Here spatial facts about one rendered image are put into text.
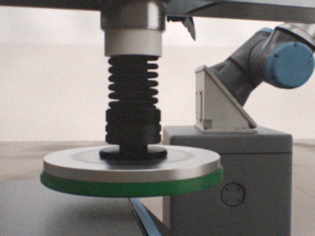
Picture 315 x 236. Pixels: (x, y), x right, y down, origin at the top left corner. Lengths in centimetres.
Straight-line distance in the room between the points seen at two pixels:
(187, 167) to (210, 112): 99
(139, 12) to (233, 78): 102
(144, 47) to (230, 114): 97
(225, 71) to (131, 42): 102
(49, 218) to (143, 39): 22
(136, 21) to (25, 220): 25
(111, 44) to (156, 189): 18
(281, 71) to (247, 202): 43
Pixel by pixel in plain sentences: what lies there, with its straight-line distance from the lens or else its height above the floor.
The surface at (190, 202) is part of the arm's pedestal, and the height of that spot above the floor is 64.
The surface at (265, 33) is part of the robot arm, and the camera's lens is 158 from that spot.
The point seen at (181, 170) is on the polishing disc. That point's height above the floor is 90.
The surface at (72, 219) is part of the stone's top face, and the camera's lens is 49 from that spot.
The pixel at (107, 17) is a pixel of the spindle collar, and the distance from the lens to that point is 52.
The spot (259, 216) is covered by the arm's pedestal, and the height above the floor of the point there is 59.
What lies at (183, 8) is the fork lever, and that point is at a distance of 64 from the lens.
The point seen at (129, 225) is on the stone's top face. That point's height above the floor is 85.
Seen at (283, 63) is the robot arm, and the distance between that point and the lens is 136.
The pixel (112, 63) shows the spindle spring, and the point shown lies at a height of 102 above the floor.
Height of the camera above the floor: 98
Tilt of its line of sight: 3 degrees down
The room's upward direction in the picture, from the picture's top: straight up
